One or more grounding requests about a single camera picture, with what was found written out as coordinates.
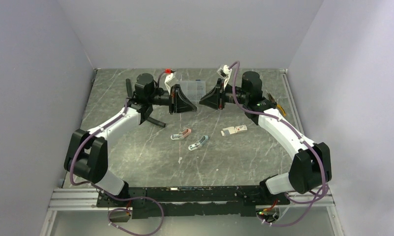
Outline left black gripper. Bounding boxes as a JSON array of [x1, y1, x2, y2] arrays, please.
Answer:
[[148, 84, 197, 115]]

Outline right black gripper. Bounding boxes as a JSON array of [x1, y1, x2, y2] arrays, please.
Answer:
[[199, 78, 249, 110]]

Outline pink mini stapler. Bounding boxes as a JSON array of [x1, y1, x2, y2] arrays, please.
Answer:
[[170, 128, 192, 141]]

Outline white staple box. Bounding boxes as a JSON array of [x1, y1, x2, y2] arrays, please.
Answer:
[[221, 125, 247, 137]]

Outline blue mini stapler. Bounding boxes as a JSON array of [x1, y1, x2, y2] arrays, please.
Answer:
[[188, 135, 209, 151]]

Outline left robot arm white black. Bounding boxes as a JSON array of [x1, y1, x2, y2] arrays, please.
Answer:
[[64, 73, 197, 207]]

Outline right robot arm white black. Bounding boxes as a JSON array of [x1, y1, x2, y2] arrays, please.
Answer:
[[199, 69, 332, 204]]

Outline clear plastic organizer box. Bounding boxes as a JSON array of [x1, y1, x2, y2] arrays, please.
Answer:
[[179, 80, 207, 103]]

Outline yellow black pliers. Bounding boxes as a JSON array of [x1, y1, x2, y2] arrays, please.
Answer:
[[267, 93, 286, 117]]

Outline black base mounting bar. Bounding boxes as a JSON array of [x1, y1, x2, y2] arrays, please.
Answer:
[[96, 185, 290, 219]]

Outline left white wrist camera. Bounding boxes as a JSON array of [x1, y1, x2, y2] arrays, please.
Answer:
[[164, 69, 178, 93]]

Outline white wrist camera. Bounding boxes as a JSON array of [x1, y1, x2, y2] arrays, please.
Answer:
[[217, 64, 233, 88], [164, 69, 178, 93]]

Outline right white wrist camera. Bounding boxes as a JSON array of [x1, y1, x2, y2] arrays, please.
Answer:
[[217, 64, 233, 88]]

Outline black rubber hose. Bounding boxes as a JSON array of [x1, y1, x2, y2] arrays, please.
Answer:
[[125, 79, 166, 128]]

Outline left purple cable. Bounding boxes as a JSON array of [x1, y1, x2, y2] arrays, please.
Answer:
[[68, 71, 165, 236]]

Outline aluminium frame rail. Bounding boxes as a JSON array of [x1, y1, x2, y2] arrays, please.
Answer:
[[48, 188, 335, 211]]

